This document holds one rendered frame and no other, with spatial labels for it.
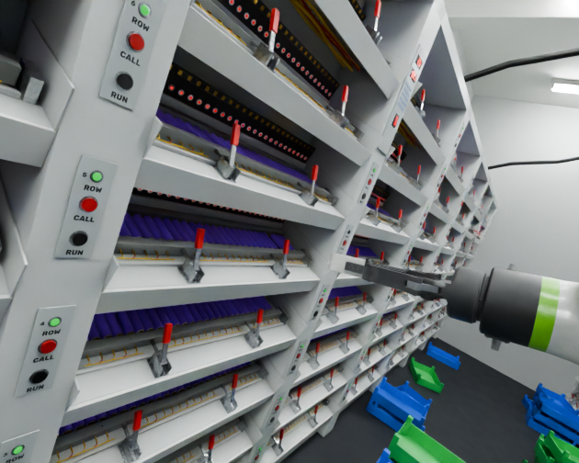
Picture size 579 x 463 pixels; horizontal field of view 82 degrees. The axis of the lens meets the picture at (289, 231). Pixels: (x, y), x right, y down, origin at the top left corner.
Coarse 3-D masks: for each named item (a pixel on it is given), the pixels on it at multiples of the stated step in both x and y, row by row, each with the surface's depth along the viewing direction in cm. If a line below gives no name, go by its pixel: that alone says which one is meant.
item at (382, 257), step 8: (352, 240) 143; (360, 240) 150; (352, 248) 135; (360, 248) 144; (368, 248) 152; (376, 248) 157; (352, 256) 124; (360, 256) 131; (368, 256) 138; (376, 256) 150; (384, 256) 154; (384, 264) 152; (392, 264) 152; (336, 280) 103; (344, 280) 108; (352, 280) 114; (360, 280) 121
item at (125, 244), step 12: (120, 240) 51; (132, 240) 53; (144, 240) 54; (156, 240) 56; (168, 240) 59; (120, 252) 51; (132, 252) 52; (144, 252) 54; (156, 252) 56; (168, 252) 58; (180, 252) 60; (192, 252) 62; (204, 252) 65; (216, 252) 67; (228, 252) 70; (240, 252) 73; (252, 252) 76; (264, 252) 79; (276, 252) 83; (300, 252) 94
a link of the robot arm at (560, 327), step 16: (544, 288) 39; (560, 288) 39; (576, 288) 38; (544, 304) 38; (560, 304) 38; (576, 304) 37; (544, 320) 38; (560, 320) 37; (576, 320) 36; (544, 336) 38; (560, 336) 37; (576, 336) 36; (544, 352) 40; (560, 352) 38; (576, 352) 37
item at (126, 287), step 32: (128, 256) 53; (160, 256) 58; (192, 256) 64; (320, 256) 94; (128, 288) 47; (160, 288) 51; (192, 288) 57; (224, 288) 64; (256, 288) 72; (288, 288) 83
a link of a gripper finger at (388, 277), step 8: (368, 264) 52; (376, 272) 50; (384, 272) 49; (392, 272) 48; (400, 272) 48; (376, 280) 50; (384, 280) 49; (392, 280) 48; (400, 280) 47; (416, 280) 45; (400, 288) 47; (408, 288) 46
